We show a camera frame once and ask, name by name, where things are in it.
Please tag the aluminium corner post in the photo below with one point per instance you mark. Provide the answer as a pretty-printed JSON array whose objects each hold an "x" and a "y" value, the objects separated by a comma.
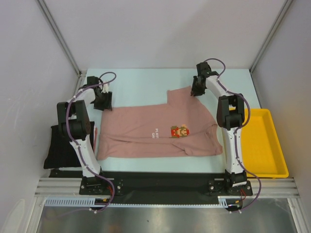
[
  {"x": 271, "y": 34},
  {"x": 58, "y": 35}
]

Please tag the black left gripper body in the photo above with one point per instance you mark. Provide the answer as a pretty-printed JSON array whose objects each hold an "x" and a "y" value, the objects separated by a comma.
[{"x": 103, "y": 102}]

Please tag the yellow plastic tray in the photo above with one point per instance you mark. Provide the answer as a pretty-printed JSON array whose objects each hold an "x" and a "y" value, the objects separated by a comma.
[{"x": 261, "y": 151}]

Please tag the aluminium frame rail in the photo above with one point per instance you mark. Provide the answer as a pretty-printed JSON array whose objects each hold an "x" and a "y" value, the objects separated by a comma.
[{"x": 69, "y": 187}]

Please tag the right aluminium corner post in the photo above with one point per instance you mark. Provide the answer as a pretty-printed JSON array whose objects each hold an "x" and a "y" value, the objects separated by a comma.
[{"x": 271, "y": 34}]

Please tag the white slotted cable duct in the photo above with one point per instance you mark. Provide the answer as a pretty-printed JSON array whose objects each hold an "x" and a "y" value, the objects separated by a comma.
[{"x": 101, "y": 202}]

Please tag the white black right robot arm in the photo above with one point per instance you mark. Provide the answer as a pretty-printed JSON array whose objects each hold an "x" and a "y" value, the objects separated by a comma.
[{"x": 230, "y": 118}]

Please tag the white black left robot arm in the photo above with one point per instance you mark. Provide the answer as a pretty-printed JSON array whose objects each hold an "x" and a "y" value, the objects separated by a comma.
[{"x": 74, "y": 124}]

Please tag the left aluminium corner post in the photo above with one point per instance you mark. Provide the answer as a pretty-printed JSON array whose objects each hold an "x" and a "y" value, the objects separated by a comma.
[{"x": 58, "y": 35}]

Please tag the folded black t shirt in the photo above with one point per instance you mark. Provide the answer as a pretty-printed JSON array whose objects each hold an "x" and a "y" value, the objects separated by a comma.
[{"x": 61, "y": 154}]

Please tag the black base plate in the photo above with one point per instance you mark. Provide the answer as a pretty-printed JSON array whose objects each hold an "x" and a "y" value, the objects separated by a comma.
[{"x": 166, "y": 186}]

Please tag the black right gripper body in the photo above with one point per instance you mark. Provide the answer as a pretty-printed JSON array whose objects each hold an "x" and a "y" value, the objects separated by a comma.
[{"x": 197, "y": 88}]

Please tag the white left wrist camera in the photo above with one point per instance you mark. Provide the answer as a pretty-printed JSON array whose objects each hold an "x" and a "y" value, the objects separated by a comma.
[{"x": 105, "y": 88}]

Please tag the pink t shirt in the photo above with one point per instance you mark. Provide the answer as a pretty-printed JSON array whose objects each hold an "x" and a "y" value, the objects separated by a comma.
[{"x": 182, "y": 127}]

